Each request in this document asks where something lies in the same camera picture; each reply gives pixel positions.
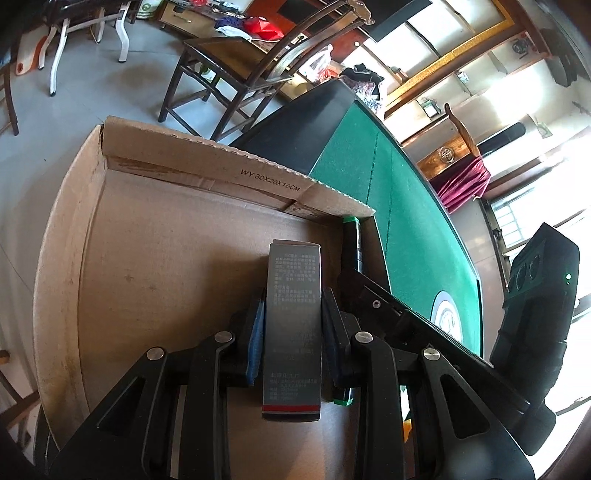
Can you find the tall black board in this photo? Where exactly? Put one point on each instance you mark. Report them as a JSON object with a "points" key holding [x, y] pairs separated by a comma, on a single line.
{"points": [[503, 138]]}

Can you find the dark wooden armchair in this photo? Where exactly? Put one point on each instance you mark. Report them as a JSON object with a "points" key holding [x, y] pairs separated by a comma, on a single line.
{"points": [[231, 64]]}

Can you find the orange and white board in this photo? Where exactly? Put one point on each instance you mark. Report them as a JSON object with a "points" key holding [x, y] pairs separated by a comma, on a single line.
{"points": [[30, 53]]}

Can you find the pile of dark clothes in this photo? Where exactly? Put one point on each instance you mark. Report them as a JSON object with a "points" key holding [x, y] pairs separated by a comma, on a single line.
{"points": [[364, 83]]}

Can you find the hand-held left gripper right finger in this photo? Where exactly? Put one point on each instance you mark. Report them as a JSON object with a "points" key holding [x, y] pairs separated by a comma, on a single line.
{"points": [[328, 337]]}

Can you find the white bucket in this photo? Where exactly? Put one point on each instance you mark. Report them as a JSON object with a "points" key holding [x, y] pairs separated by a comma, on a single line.
{"points": [[148, 7]]}

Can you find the black tube with green caps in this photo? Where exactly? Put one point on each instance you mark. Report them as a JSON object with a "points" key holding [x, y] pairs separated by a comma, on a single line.
{"points": [[352, 244]]}

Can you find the white plastic bag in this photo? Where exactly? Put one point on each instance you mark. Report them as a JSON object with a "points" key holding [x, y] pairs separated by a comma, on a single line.
{"points": [[318, 62]]}

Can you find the brown wooden chair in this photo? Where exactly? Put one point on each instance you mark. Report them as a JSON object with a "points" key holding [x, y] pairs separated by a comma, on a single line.
{"points": [[21, 406]]}

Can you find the brown cardboard box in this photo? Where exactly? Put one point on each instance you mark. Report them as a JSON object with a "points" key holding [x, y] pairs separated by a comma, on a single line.
{"points": [[161, 277]]}

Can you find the light wooden chair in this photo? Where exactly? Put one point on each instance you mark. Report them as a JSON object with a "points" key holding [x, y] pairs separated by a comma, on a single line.
{"points": [[455, 138]]}

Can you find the red plastic bag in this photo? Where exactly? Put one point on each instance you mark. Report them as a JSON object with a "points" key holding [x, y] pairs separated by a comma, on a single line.
{"points": [[263, 27]]}

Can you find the mahjong table with white legs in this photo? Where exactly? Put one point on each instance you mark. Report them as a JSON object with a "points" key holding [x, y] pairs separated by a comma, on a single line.
{"points": [[57, 37]]}

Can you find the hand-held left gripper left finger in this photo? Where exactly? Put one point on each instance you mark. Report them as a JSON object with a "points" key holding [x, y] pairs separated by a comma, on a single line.
{"points": [[256, 344]]}

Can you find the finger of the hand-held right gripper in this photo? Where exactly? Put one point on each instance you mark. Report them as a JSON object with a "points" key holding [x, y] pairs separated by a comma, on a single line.
{"points": [[374, 304]]}

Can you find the black flat television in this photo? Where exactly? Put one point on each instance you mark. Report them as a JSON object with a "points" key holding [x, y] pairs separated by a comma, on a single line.
{"points": [[392, 23]]}

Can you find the green felt mahjong table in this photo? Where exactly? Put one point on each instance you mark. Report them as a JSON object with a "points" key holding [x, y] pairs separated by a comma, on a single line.
{"points": [[406, 207]]}

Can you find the wooden wall shelf unit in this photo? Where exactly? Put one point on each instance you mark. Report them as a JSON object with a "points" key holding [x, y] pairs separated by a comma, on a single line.
{"points": [[443, 50]]}

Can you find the low wooden television cabinet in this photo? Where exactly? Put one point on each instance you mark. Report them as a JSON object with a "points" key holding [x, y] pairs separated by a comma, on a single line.
{"points": [[184, 16]]}

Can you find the grey box with red stripe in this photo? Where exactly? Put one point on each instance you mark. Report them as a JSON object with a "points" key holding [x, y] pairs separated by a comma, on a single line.
{"points": [[293, 300]]}

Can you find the dark red cloth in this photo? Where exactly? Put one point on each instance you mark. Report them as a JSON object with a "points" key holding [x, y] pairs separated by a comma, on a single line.
{"points": [[464, 184]]}

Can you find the round table centre plate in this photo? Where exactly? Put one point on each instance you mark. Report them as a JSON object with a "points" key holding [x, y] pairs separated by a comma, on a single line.
{"points": [[449, 318]]}

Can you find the barred window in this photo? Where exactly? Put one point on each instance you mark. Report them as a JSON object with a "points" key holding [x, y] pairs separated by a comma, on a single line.
{"points": [[521, 226]]}

